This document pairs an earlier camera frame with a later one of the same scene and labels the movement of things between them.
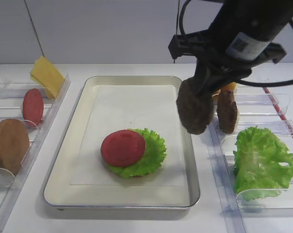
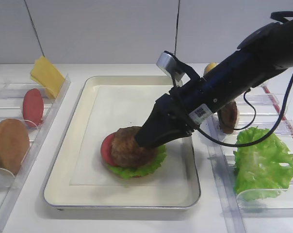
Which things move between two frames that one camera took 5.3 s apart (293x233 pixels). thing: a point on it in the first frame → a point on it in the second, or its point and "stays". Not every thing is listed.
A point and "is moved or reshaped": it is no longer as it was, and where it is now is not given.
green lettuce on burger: x=154 y=154 stays
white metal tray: x=109 y=104 stays
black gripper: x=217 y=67 → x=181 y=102
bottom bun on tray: x=145 y=176 stays
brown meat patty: x=194 y=106 is moved or reshaped
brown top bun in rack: x=10 y=145 stays
